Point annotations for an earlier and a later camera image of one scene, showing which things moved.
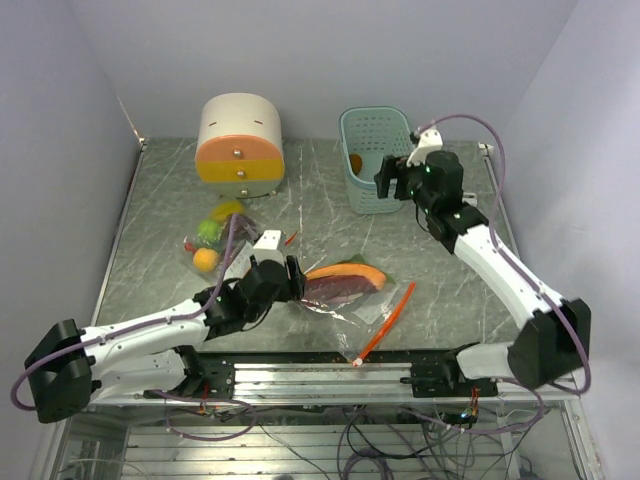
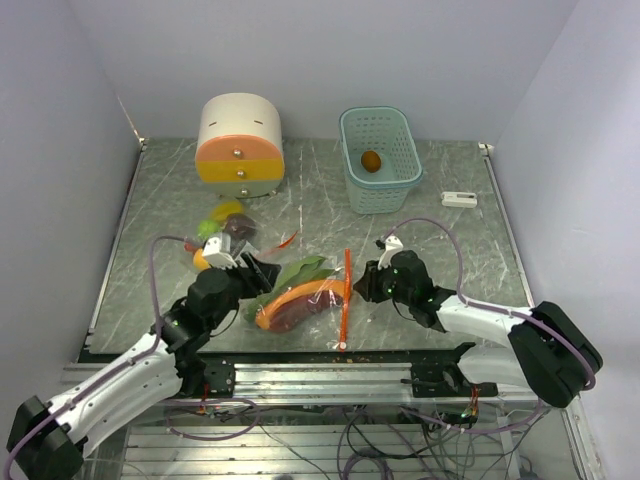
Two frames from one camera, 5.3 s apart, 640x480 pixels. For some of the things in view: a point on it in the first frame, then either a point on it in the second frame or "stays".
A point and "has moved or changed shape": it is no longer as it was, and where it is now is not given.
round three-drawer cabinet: x=239 y=149 stays
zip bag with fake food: x=356 y=301 has moved or changed shape
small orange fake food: x=356 y=163 -> x=371 y=161
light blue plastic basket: x=369 y=135 stays
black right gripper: x=395 y=168 -> x=371 y=291
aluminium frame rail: x=331 y=384 stays
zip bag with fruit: x=215 y=235 stays
